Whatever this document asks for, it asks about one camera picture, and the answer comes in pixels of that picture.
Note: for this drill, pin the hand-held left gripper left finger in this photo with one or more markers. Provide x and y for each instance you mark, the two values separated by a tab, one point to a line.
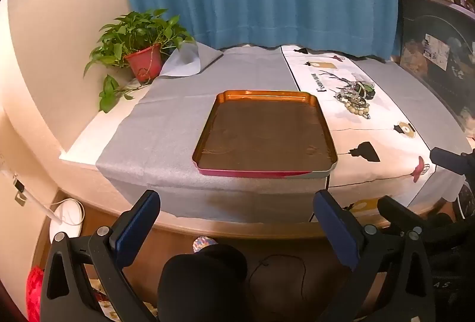
139	229

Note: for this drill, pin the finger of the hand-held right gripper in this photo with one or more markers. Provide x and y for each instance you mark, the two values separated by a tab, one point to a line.
399	212
451	160

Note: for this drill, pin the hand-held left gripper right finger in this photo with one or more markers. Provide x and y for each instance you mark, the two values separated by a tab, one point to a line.
336	233

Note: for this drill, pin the orange metal tray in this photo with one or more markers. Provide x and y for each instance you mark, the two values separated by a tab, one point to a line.
259	136

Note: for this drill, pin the colourful knitted slipper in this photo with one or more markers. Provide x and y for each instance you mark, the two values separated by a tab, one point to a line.
204	243

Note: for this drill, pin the person's black trouser leg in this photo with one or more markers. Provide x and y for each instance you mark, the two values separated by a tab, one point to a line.
200	281

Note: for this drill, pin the white printed table runner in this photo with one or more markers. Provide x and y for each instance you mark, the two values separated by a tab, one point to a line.
371	136

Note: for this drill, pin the white printed paper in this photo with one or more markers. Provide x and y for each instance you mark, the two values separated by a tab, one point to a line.
436	51

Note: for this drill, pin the grey table cloth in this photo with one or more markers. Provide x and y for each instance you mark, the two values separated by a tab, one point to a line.
167	121

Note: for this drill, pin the red floral cloth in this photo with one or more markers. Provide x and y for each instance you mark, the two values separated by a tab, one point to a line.
33	292

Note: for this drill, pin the potted green plant red pot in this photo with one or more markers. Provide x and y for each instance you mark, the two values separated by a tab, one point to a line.
143	62

